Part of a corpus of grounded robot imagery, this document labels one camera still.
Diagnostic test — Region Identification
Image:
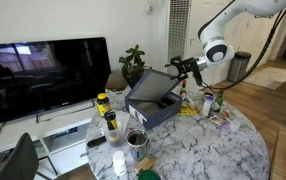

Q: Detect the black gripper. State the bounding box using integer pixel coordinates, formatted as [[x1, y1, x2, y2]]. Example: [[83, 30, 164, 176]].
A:
[[165, 54, 201, 82]]

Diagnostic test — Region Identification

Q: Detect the dark blue box lid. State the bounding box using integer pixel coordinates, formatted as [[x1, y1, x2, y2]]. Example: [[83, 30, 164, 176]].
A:
[[129, 68, 183, 103]]

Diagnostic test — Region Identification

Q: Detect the dark blue cardboard box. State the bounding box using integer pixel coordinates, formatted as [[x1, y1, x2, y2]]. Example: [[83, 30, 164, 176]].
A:
[[125, 91, 183, 131]]

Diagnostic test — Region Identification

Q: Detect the dark jar yellow lid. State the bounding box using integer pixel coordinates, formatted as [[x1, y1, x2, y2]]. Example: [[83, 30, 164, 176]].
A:
[[96, 92, 112, 117]]

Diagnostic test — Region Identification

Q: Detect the green round lid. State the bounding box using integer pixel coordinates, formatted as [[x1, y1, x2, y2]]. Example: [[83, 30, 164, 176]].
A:
[[137, 169, 161, 180]]

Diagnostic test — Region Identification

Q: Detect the small white spice bottle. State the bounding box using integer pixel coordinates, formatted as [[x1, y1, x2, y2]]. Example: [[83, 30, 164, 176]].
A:
[[184, 94, 196, 107]]

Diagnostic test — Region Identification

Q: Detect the black oval case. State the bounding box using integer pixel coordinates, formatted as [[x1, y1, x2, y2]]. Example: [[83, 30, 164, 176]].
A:
[[157, 96, 176, 110]]

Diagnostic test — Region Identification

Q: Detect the yellow packet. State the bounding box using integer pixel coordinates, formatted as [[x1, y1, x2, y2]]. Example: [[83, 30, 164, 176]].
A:
[[177, 103, 199, 117]]

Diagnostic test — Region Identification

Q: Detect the green potted plant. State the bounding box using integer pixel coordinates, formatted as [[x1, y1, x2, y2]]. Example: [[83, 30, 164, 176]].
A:
[[118, 44, 147, 89]]

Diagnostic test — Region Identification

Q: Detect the white bottle blue cap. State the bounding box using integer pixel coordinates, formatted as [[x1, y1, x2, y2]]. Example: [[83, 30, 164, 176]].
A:
[[201, 95, 215, 117]]

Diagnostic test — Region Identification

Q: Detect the plain white door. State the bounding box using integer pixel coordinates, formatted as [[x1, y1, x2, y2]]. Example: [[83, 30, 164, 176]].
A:
[[182, 0, 232, 91]]

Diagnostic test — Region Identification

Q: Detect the green bottle red cap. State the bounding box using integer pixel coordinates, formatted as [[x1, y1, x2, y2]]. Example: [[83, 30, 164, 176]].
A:
[[213, 91, 224, 113]]

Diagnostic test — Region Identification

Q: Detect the steel trash can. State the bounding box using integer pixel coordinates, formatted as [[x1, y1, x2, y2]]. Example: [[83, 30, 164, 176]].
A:
[[227, 51, 252, 83]]

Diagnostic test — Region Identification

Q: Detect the clear plastic bag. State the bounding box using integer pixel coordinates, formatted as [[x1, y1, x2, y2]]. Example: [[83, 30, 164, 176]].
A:
[[209, 113, 232, 128]]

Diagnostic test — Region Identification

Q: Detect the clear plastic scoop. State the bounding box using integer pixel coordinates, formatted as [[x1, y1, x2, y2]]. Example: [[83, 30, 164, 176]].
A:
[[227, 119, 242, 133]]

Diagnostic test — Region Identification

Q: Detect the steel tumbler cup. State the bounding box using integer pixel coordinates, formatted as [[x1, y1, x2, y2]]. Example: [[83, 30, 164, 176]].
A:
[[126, 128, 150, 162]]

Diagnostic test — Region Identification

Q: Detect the grey beige floor rug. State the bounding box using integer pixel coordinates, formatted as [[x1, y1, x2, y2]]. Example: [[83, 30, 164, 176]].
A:
[[242, 65, 286, 91]]

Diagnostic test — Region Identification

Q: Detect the light wooden block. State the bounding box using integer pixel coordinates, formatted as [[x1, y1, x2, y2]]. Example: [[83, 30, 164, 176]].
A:
[[133, 156, 157, 174]]

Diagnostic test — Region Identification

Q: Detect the black remote control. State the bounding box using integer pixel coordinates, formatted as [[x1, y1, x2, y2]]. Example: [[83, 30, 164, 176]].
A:
[[86, 135, 107, 148]]

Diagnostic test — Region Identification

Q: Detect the white pill bottle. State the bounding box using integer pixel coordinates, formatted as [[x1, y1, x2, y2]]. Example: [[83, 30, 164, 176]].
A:
[[112, 150, 128, 177]]

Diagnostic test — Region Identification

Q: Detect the black flat screen television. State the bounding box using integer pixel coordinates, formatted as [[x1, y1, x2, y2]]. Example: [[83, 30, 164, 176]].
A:
[[0, 37, 112, 124]]

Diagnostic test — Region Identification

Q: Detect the white television stand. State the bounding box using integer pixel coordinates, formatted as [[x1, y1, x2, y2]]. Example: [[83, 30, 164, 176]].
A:
[[0, 99, 108, 178]]

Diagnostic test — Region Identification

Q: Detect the dark grey chair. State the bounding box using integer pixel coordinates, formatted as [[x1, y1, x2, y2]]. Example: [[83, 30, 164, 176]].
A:
[[0, 132, 52, 180]]

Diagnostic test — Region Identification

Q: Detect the white wall heater grille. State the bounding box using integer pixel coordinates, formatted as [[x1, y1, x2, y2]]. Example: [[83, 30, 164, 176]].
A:
[[166, 0, 193, 87]]

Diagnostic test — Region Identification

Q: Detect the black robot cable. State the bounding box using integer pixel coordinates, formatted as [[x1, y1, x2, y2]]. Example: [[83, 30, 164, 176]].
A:
[[198, 1, 286, 95]]

